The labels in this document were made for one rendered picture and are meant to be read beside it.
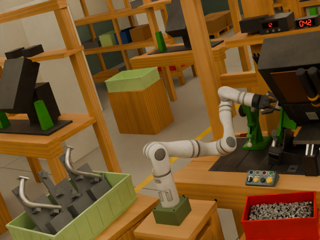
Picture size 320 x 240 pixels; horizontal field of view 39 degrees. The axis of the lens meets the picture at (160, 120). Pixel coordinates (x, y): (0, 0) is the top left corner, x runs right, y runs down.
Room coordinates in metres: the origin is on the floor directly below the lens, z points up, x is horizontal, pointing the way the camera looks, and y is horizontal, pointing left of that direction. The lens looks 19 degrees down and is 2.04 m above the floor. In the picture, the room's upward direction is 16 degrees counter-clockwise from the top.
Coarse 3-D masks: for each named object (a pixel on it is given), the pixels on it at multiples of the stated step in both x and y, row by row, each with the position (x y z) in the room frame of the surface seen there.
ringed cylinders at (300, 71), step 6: (300, 72) 1.72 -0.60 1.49; (312, 72) 1.68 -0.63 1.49; (318, 72) 1.69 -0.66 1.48; (300, 78) 1.72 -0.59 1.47; (306, 78) 1.72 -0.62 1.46; (312, 78) 1.69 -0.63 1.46; (318, 78) 1.69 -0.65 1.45; (306, 84) 1.74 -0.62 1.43; (318, 84) 1.71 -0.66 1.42; (306, 90) 1.77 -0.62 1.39; (312, 90) 1.77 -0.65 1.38; (318, 90) 1.74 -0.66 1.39; (312, 96) 1.78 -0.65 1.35; (318, 96) 1.79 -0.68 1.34; (312, 102) 1.82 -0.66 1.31; (318, 102) 1.81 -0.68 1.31; (318, 108) 1.83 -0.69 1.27
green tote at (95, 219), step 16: (112, 176) 2.49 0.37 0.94; (128, 176) 2.38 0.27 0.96; (112, 192) 2.27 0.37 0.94; (128, 192) 2.36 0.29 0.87; (96, 208) 2.17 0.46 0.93; (112, 208) 2.25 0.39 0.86; (16, 224) 2.24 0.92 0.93; (32, 224) 2.31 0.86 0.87; (80, 224) 2.07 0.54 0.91; (96, 224) 2.14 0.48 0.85
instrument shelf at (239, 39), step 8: (240, 32) 2.63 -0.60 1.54; (256, 32) 2.50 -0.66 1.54; (280, 32) 2.32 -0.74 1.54; (288, 32) 2.28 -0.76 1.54; (296, 32) 2.25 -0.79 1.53; (304, 32) 2.22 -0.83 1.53; (232, 40) 2.47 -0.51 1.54; (240, 40) 2.44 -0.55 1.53; (248, 40) 2.41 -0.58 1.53; (256, 40) 2.38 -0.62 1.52
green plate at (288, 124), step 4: (280, 108) 2.08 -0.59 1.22; (280, 112) 2.08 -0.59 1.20; (284, 112) 2.09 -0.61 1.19; (280, 116) 2.09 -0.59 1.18; (284, 116) 2.09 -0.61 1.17; (280, 120) 2.09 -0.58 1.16; (284, 120) 2.09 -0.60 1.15; (288, 120) 2.08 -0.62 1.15; (292, 120) 2.06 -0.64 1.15; (280, 124) 2.09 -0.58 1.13; (284, 124) 2.09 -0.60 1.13; (288, 124) 2.08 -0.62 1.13; (292, 124) 2.07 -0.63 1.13; (296, 124) 2.06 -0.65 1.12; (280, 128) 2.09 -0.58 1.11; (284, 128) 2.15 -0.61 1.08; (292, 128) 2.07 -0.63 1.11; (296, 128) 2.07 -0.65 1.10
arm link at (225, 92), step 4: (220, 88) 2.37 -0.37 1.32; (224, 88) 2.36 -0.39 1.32; (228, 88) 2.36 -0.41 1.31; (232, 88) 2.36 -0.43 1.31; (220, 92) 2.35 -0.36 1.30; (224, 92) 2.34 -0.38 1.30; (228, 92) 2.34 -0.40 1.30; (232, 92) 2.33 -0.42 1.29; (236, 92) 2.33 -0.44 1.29; (240, 92) 2.32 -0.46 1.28; (244, 92) 2.31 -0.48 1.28; (220, 96) 2.35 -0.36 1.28; (224, 96) 2.34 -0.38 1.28; (228, 96) 2.33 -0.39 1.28; (232, 96) 2.32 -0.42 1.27; (236, 96) 2.31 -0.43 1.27; (240, 96) 2.30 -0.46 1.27; (236, 100) 2.31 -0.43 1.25; (240, 100) 2.30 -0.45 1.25
